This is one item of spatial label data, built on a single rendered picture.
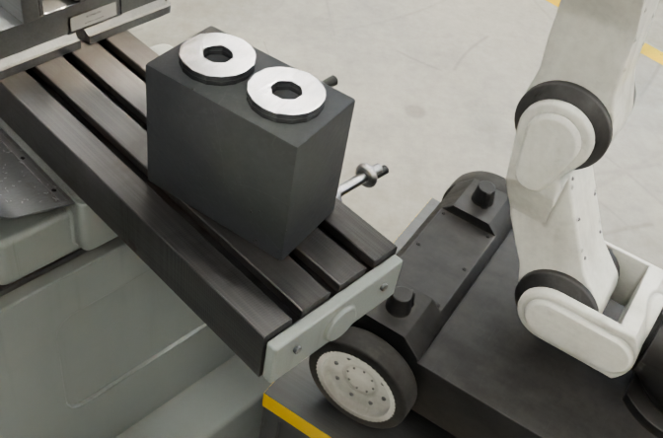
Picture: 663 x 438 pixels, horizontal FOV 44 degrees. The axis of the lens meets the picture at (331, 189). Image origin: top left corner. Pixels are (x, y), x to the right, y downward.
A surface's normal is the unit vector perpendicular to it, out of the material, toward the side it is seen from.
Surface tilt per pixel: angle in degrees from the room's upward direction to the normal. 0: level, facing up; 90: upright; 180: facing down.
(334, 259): 0
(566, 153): 90
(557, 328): 90
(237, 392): 0
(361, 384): 90
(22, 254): 90
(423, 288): 0
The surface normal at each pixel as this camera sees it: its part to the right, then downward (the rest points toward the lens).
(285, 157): -0.55, 0.51
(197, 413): 0.14, -0.72
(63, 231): 0.70, 0.56
